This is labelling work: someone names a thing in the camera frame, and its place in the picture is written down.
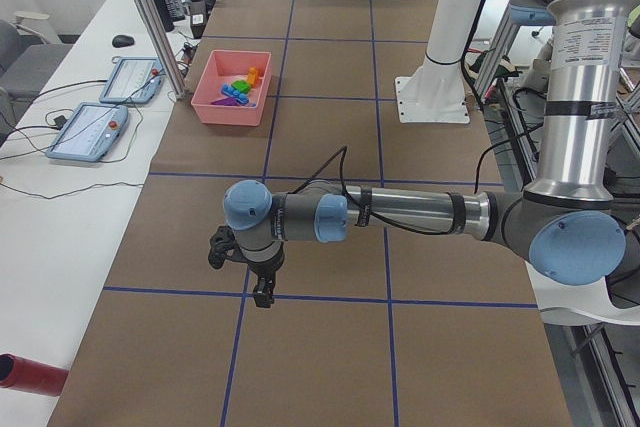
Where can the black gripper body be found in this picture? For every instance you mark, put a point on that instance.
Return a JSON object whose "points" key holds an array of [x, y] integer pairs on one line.
{"points": [[264, 269]]}

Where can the purple block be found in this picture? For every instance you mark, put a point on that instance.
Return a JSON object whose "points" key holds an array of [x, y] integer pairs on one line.
{"points": [[226, 101]]}

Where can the long blue block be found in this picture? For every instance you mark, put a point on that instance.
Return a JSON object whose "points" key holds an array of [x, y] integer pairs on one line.
{"points": [[228, 91]]}

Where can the green block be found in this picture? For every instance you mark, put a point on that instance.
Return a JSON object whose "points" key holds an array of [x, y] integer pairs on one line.
{"points": [[242, 86]]}

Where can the orange block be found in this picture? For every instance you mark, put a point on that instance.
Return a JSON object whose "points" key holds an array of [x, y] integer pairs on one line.
{"points": [[253, 76]]}

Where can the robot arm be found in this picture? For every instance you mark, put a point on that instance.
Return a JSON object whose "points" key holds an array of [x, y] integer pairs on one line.
{"points": [[560, 223]]}

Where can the pink plastic box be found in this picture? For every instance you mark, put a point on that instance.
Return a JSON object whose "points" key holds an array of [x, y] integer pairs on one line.
{"points": [[225, 67]]}

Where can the near teach pendant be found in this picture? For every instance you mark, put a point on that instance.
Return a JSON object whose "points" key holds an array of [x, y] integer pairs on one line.
{"points": [[89, 133]]}

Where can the teach pendant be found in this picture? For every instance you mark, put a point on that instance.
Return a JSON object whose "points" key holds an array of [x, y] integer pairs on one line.
{"points": [[133, 80], [89, 133]]}

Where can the far teach pendant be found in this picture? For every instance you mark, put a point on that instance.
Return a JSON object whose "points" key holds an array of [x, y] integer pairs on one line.
{"points": [[133, 80]]}

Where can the red cylinder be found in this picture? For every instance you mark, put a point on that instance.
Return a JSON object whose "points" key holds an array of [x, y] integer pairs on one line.
{"points": [[26, 375]]}

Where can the black computer mouse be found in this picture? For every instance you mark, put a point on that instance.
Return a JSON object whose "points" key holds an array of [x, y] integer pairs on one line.
{"points": [[122, 40]]}

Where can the white chair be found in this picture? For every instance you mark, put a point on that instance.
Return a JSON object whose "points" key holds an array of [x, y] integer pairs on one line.
{"points": [[568, 305]]}

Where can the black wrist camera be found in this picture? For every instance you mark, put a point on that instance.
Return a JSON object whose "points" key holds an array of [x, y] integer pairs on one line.
{"points": [[222, 247]]}

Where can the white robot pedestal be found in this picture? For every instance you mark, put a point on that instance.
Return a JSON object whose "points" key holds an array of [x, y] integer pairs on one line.
{"points": [[435, 93]]}

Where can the aluminium frame post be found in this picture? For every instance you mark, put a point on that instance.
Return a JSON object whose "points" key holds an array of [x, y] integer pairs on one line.
{"points": [[152, 21]]}

